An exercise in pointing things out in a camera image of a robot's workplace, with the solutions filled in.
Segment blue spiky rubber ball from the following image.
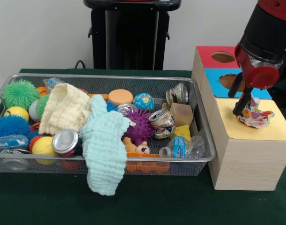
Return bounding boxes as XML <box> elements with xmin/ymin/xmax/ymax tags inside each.
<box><xmin>0</xmin><ymin>114</ymin><xmax>31</xmax><ymax>141</ymax></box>

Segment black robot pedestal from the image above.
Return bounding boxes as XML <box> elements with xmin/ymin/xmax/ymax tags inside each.
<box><xmin>83</xmin><ymin>0</ymin><xmax>182</xmax><ymax>70</ymax></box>

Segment orange plush toy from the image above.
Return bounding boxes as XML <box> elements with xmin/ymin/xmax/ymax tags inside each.
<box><xmin>123</xmin><ymin>136</ymin><xmax>151</xmax><ymax>155</ymax></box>

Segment shallow wire mesh bin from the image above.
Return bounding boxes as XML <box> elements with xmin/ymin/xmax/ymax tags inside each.
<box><xmin>0</xmin><ymin>73</ymin><xmax>216</xmax><ymax>177</ymax></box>

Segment cream waffle cloth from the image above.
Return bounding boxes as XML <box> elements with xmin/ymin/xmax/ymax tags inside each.
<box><xmin>39</xmin><ymin>83</ymin><xmax>92</xmax><ymax>136</ymax></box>

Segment dark green tablecloth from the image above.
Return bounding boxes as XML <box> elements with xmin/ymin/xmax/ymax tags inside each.
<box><xmin>0</xmin><ymin>68</ymin><xmax>286</xmax><ymax>225</ymax></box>

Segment yellow tennis ball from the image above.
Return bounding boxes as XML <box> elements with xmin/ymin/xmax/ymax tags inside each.
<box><xmin>31</xmin><ymin>136</ymin><xmax>58</xmax><ymax>165</ymax></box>

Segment printed silver drink can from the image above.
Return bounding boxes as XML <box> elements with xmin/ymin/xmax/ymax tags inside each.
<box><xmin>149</xmin><ymin>108</ymin><xmax>177</xmax><ymax>139</ymax></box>

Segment purple spiky monster toy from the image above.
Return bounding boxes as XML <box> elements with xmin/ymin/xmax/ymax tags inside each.
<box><xmin>124</xmin><ymin>108</ymin><xmax>155</xmax><ymax>145</ymax></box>

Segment crushed red soda can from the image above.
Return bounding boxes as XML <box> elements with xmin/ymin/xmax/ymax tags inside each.
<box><xmin>51</xmin><ymin>128</ymin><xmax>84</xmax><ymax>158</ymax></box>

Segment green spiky rubber ball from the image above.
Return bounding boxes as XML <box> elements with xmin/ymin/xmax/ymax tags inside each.
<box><xmin>2</xmin><ymin>79</ymin><xmax>41</xmax><ymax>110</ymax></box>

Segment wooden box with three holes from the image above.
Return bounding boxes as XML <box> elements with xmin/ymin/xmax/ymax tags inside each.
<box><xmin>191</xmin><ymin>45</ymin><xmax>286</xmax><ymax>191</ymax></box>

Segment mint green waffle cloth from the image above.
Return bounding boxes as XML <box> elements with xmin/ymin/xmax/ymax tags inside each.
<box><xmin>80</xmin><ymin>94</ymin><xmax>132</xmax><ymax>196</ymax></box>

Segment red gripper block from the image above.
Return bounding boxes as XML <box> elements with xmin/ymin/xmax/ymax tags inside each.
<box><xmin>228</xmin><ymin>43</ymin><xmax>281</xmax><ymax>117</ymax></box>

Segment crushed bottle with blue label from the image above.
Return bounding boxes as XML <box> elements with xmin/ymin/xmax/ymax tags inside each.
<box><xmin>159</xmin><ymin>135</ymin><xmax>205</xmax><ymax>158</ymax></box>

